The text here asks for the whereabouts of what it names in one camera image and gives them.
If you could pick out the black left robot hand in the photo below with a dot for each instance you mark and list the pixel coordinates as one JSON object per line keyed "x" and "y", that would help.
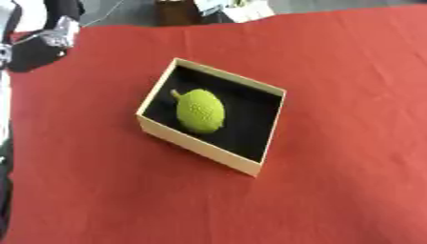
{"x": 34, "y": 52}

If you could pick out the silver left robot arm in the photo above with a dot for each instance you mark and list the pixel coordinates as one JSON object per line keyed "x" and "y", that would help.
{"x": 62, "y": 32}

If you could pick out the tan box with black inside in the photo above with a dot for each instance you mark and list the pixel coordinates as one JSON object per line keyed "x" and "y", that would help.
{"x": 251, "y": 111}

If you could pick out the brown wooden furniture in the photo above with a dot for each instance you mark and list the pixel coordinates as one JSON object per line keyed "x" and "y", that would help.
{"x": 174, "y": 12}

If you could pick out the green bumpy toy fruit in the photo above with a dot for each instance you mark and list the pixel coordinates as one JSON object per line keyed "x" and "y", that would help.
{"x": 200, "y": 111}

